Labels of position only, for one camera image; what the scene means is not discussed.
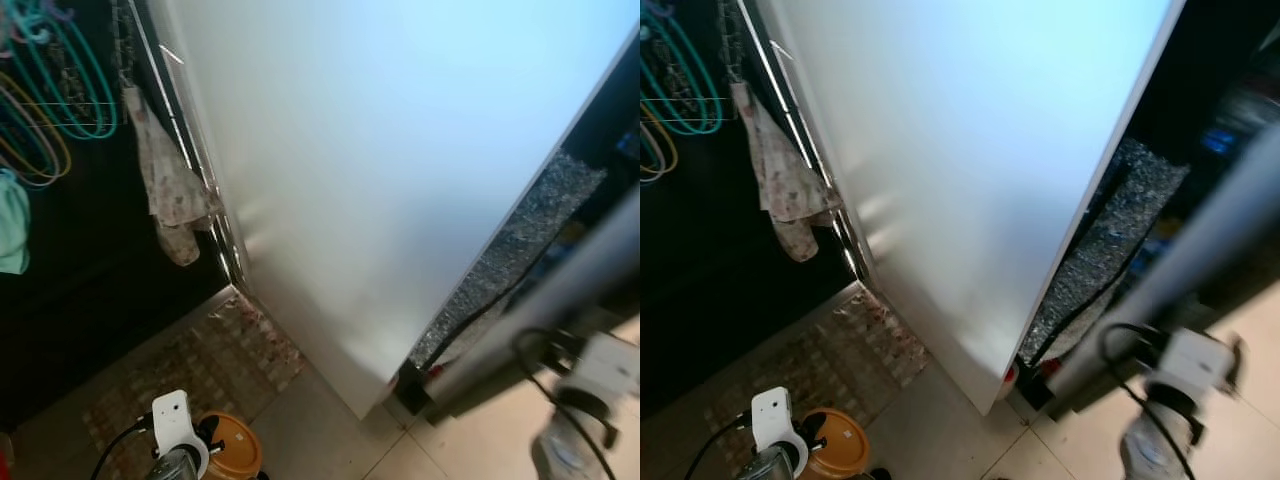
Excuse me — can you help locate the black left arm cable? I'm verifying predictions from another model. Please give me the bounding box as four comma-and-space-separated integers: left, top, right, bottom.
90, 415, 157, 480
688, 414, 757, 480

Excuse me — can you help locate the mint green cloth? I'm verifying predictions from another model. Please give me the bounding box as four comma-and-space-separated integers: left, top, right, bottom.
0, 168, 32, 276

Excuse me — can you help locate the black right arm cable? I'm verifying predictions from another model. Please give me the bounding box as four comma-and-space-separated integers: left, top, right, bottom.
1099, 322, 1203, 480
512, 328, 617, 480

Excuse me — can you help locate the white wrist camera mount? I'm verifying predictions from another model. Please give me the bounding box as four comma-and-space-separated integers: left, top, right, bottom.
150, 390, 212, 480
1150, 327, 1239, 398
568, 332, 641, 403
750, 386, 812, 477

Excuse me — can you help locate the grey door panel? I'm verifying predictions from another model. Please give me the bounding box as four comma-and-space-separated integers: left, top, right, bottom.
1045, 120, 1280, 403
425, 188, 641, 413

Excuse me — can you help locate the yellow wire clothes hanger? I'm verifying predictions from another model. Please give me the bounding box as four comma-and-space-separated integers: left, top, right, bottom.
640, 100, 680, 184
0, 70, 74, 190

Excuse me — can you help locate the white fridge door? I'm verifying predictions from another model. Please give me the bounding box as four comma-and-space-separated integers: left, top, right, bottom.
150, 0, 641, 421
765, 0, 1187, 416

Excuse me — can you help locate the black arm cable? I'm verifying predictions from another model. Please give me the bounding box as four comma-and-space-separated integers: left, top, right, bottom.
1099, 322, 1203, 480
90, 415, 157, 480
512, 328, 617, 480
688, 414, 757, 480

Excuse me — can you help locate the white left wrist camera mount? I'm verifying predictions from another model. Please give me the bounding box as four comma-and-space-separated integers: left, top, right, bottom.
150, 390, 212, 480
750, 386, 812, 477

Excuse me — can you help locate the hanging metal chain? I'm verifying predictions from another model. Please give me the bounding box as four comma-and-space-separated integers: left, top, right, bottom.
112, 0, 140, 89
722, 0, 747, 84

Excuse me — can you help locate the floral hanging cloth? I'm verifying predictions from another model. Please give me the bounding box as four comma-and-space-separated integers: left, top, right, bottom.
122, 85, 224, 268
730, 80, 844, 264

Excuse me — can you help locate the speckled granite slab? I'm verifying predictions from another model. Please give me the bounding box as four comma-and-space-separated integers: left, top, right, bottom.
1018, 137, 1192, 367
405, 150, 610, 373

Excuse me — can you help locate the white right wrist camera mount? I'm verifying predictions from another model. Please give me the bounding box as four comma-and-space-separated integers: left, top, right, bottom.
568, 332, 641, 403
1150, 327, 1239, 398

